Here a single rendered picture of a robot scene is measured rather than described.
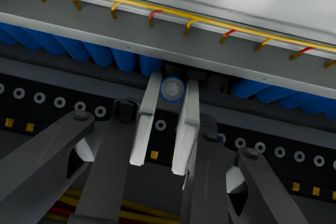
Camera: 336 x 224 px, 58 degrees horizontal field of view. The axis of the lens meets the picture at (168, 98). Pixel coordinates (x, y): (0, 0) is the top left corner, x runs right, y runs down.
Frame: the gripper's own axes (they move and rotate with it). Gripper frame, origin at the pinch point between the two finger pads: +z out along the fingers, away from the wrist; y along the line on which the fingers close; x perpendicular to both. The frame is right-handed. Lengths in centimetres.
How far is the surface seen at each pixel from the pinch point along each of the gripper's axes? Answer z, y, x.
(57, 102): 10.7, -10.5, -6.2
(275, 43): 0.9, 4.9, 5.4
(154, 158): 8.9, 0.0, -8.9
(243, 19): 0.8, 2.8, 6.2
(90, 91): 11.2, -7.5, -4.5
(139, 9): 0.8, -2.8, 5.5
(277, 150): 10.9, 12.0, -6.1
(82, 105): 10.8, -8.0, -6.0
